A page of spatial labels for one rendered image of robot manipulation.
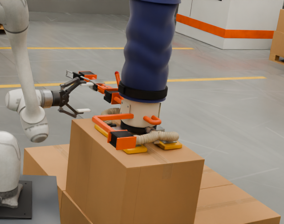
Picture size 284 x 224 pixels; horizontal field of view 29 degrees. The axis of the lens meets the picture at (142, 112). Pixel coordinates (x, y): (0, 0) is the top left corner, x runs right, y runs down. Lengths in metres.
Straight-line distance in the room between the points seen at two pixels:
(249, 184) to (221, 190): 1.55
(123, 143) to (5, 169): 0.48
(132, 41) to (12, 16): 0.56
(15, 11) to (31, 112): 0.48
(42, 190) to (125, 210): 0.38
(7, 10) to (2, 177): 0.65
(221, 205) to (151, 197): 0.69
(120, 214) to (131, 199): 0.08
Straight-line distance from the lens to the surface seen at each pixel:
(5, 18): 2.21
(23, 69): 2.37
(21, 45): 2.33
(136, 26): 2.43
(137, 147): 2.48
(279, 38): 9.99
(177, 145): 2.58
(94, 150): 2.59
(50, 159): 3.33
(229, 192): 3.21
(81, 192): 2.77
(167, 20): 2.43
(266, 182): 4.85
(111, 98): 2.77
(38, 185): 2.55
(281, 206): 4.49
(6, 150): 2.24
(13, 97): 2.57
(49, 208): 2.37
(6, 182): 2.30
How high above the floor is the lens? 1.87
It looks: 18 degrees down
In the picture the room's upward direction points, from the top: 7 degrees clockwise
